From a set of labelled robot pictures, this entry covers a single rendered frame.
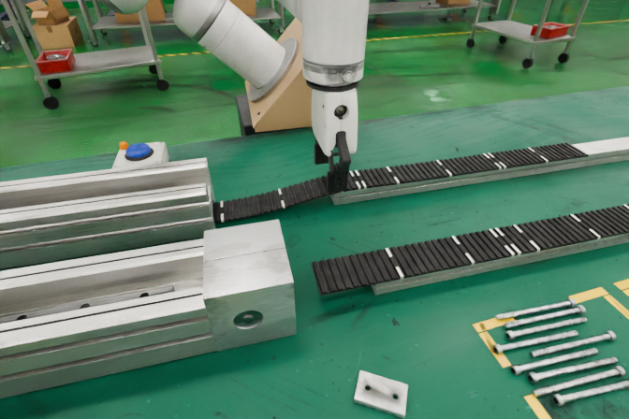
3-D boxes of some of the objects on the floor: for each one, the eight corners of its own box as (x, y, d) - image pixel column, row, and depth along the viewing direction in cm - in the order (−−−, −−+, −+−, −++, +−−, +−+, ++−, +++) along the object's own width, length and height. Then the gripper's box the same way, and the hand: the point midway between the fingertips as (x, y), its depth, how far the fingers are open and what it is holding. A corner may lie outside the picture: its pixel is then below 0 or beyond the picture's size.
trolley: (464, 46, 431) (489, -54, 372) (500, 42, 447) (528, -54, 389) (535, 72, 353) (579, -49, 294) (575, 66, 369) (624, -51, 310)
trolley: (160, 72, 355) (129, -49, 296) (170, 90, 315) (137, -46, 256) (38, 90, 315) (-25, -46, 257) (32, 113, 276) (-44, -40, 217)
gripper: (294, 56, 56) (298, 152, 66) (322, 98, 42) (320, 212, 52) (340, 53, 57) (336, 148, 67) (382, 93, 43) (369, 205, 54)
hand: (329, 170), depth 59 cm, fingers open, 8 cm apart
